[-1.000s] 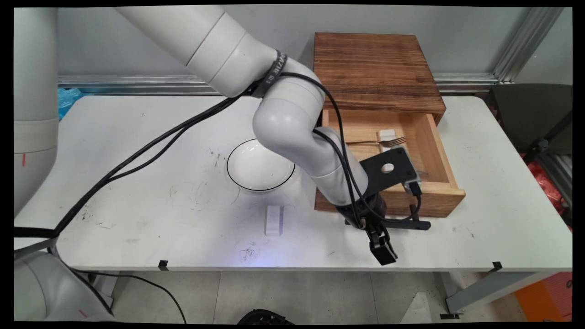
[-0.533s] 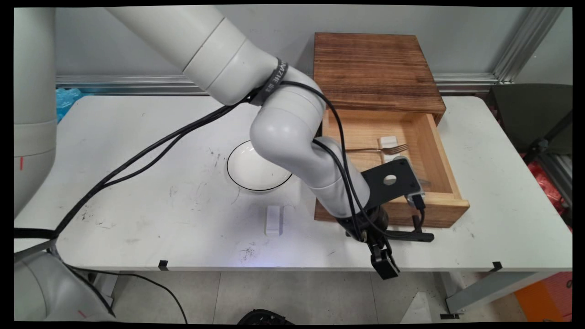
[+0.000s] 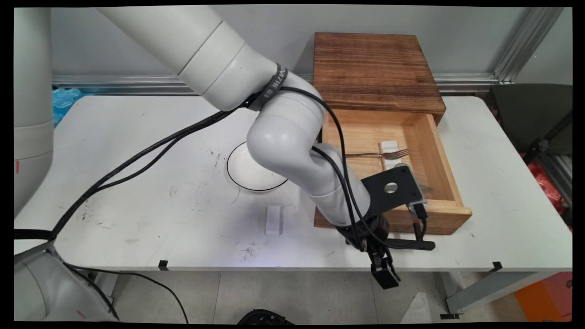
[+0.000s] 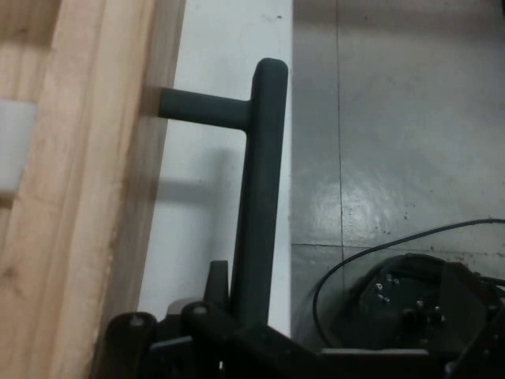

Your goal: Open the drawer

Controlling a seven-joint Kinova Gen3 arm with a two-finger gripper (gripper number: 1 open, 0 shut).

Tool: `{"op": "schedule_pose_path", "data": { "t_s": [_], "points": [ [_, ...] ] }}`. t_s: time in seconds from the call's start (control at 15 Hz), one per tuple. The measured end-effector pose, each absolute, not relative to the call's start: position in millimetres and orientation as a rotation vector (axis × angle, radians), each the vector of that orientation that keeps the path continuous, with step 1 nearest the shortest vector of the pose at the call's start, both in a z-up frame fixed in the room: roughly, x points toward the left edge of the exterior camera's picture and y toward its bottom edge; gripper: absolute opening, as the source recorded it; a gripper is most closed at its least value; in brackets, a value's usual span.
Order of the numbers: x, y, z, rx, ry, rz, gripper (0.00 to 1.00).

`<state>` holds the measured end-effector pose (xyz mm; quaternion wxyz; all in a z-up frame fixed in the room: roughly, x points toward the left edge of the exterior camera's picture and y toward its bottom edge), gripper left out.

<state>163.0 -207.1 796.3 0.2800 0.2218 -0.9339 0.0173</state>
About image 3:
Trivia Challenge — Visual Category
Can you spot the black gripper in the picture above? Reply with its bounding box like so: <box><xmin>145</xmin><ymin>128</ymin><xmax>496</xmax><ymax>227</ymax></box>
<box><xmin>337</xmin><ymin>213</ymin><xmax>401</xmax><ymax>290</ymax></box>

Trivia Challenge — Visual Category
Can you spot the wooden drawer with black handle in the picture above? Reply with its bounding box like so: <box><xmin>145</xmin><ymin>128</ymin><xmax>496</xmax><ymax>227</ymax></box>
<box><xmin>314</xmin><ymin>109</ymin><xmax>473</xmax><ymax>251</ymax></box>

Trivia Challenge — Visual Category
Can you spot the grey metal table leg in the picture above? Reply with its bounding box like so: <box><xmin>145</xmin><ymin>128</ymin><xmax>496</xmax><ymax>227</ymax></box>
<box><xmin>440</xmin><ymin>271</ymin><xmax>556</xmax><ymax>320</ymax></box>

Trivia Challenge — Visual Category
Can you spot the silver metal fork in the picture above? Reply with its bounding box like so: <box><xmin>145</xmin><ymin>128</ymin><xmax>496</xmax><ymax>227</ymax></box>
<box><xmin>345</xmin><ymin>148</ymin><xmax>411</xmax><ymax>161</ymax></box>

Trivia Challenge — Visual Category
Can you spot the long white plastic block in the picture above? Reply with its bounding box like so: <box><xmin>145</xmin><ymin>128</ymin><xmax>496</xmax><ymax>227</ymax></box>
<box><xmin>266</xmin><ymin>206</ymin><xmax>284</xmax><ymax>237</ymax></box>

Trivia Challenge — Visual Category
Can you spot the white block inside drawer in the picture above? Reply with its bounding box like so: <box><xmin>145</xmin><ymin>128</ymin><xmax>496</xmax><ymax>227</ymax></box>
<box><xmin>379</xmin><ymin>140</ymin><xmax>400</xmax><ymax>161</ymax></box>

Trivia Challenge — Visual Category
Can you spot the black object on floor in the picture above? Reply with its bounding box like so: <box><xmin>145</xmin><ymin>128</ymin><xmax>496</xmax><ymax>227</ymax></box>
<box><xmin>237</xmin><ymin>309</ymin><xmax>296</xmax><ymax>325</ymax></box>

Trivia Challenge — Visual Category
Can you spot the white bowl with black rim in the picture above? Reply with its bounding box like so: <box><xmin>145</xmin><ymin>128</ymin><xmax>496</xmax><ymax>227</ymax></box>
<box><xmin>227</xmin><ymin>142</ymin><xmax>289</xmax><ymax>192</ymax></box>

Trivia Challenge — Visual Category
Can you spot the orange box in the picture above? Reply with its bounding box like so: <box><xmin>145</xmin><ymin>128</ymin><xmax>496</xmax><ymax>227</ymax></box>
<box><xmin>514</xmin><ymin>272</ymin><xmax>573</xmax><ymax>322</ymax></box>

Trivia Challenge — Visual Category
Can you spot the red plastic bag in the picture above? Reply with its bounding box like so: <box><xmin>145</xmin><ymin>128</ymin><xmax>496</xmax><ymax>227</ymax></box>
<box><xmin>521</xmin><ymin>153</ymin><xmax>573</xmax><ymax>231</ymax></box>

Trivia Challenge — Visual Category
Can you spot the white table leg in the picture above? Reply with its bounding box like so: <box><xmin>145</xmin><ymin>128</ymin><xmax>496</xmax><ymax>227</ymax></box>
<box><xmin>94</xmin><ymin>271</ymin><xmax>120</xmax><ymax>311</ymax></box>

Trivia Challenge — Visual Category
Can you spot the blue plastic bag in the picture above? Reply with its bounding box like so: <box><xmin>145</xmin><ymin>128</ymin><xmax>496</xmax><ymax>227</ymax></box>
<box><xmin>52</xmin><ymin>87</ymin><xmax>84</xmax><ymax>127</ymax></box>

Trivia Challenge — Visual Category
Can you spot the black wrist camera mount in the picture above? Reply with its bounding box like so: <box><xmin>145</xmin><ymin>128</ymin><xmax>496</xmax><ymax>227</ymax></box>
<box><xmin>361</xmin><ymin>164</ymin><xmax>429</xmax><ymax>220</ymax></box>

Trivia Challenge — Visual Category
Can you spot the black velcro cable strap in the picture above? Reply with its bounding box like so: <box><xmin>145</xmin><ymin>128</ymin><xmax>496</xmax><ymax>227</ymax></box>
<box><xmin>14</xmin><ymin>228</ymin><xmax>56</xmax><ymax>242</ymax></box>
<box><xmin>249</xmin><ymin>63</ymin><xmax>290</xmax><ymax>112</ymax></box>

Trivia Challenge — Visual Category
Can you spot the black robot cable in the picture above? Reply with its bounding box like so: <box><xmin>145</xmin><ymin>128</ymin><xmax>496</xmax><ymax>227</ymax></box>
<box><xmin>14</xmin><ymin>107</ymin><xmax>366</xmax><ymax>320</ymax></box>
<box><xmin>14</xmin><ymin>86</ymin><xmax>429</xmax><ymax>323</ymax></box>

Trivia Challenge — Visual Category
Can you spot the diagonal aluminium post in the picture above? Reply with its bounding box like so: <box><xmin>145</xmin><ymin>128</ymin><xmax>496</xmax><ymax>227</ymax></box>
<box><xmin>493</xmin><ymin>7</ymin><xmax>565</xmax><ymax>84</ymax></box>

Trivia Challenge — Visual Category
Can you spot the horizontal aluminium rail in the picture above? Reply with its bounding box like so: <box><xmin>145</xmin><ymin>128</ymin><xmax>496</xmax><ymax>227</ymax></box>
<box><xmin>51</xmin><ymin>73</ymin><xmax>499</xmax><ymax>96</ymax></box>

